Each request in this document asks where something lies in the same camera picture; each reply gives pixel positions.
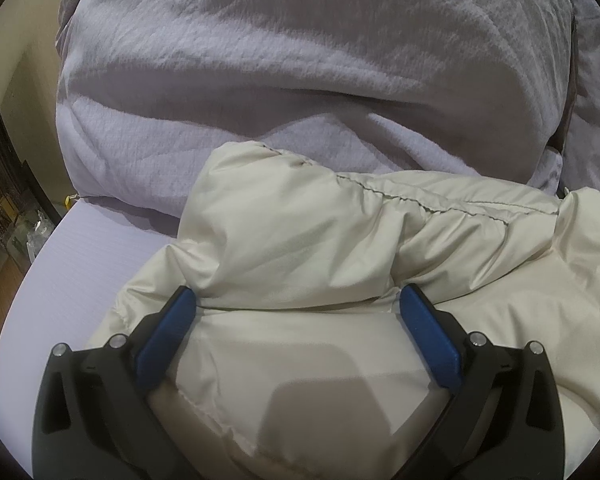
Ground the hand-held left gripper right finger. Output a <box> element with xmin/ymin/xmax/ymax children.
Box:
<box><xmin>395</xmin><ymin>282</ymin><xmax>573</xmax><ymax>480</ymax></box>

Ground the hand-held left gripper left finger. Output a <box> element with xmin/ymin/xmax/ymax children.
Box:
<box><xmin>32</xmin><ymin>286</ymin><xmax>201</xmax><ymax>480</ymax></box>

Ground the cream puffer jacket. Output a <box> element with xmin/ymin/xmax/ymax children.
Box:
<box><xmin>87</xmin><ymin>140</ymin><xmax>600</xmax><ymax>480</ymax></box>

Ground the bed with lavender sheet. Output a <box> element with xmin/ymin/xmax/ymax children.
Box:
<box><xmin>0</xmin><ymin>194</ymin><xmax>183</xmax><ymax>466</ymax></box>

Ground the bedside table with clutter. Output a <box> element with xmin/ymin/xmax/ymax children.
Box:
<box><xmin>10</xmin><ymin>192</ymin><xmax>78</xmax><ymax>263</ymax></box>

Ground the dark patterned wooden cabinet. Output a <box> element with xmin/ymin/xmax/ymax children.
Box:
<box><xmin>0</xmin><ymin>50</ymin><xmax>61</xmax><ymax>281</ymax></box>

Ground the lavender pillow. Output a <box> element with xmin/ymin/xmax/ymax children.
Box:
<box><xmin>55</xmin><ymin>0</ymin><xmax>577</xmax><ymax>218</ymax></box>
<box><xmin>560</xmin><ymin>0</ymin><xmax>600</xmax><ymax>201</ymax></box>

